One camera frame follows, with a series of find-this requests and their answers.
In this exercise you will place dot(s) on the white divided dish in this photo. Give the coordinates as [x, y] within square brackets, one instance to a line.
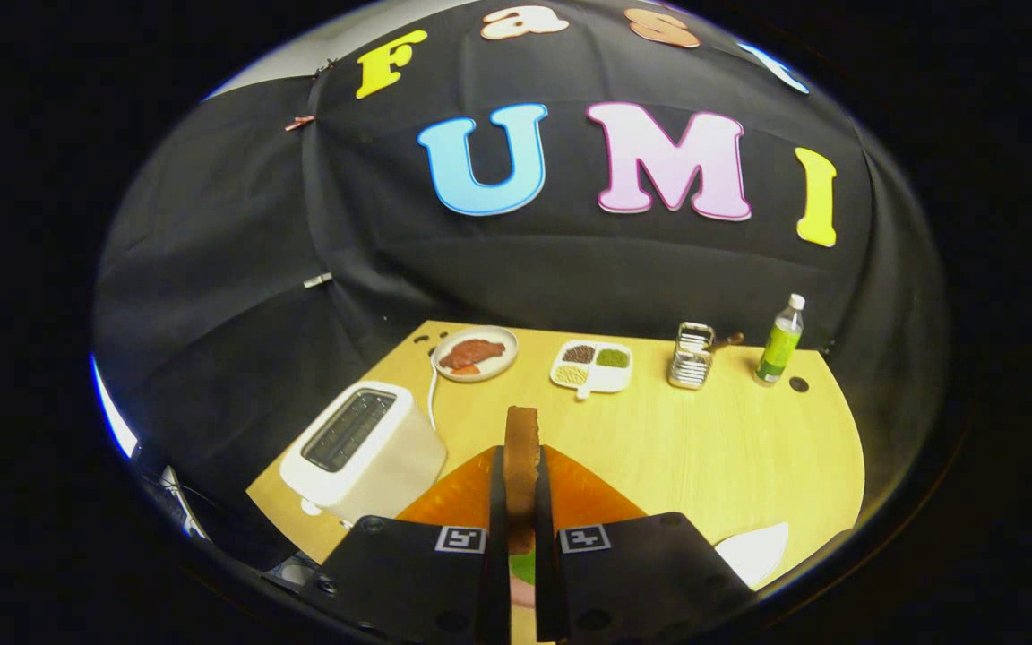
[601, 383]

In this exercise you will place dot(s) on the pink plate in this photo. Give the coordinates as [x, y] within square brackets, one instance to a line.
[523, 596]

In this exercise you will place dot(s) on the green drink bottle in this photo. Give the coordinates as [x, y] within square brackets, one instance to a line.
[779, 349]

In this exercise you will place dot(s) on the green lettuce leaf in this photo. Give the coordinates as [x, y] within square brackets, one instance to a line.
[522, 567]

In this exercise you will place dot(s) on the white round plate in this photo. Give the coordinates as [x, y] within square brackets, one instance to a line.
[503, 363]

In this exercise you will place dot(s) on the toasted bread slice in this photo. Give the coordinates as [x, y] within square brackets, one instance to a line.
[522, 466]

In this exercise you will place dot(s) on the white flat plate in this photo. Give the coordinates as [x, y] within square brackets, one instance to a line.
[753, 554]

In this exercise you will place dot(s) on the computer monitor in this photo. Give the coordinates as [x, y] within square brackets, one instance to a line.
[113, 412]

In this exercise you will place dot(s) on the red cloth clip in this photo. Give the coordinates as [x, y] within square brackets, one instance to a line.
[299, 122]

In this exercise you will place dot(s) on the silver cloth clip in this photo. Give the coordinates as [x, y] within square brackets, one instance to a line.
[317, 279]

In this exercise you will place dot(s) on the red meat slice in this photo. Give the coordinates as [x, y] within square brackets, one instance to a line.
[473, 354]

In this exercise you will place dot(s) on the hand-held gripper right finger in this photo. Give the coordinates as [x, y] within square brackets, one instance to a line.
[545, 502]

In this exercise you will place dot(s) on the black backdrop cloth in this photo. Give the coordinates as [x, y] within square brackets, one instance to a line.
[525, 269]

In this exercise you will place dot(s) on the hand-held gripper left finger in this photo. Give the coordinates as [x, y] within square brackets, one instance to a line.
[496, 502]

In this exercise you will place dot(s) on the white toaster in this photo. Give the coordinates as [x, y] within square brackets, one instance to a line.
[373, 475]

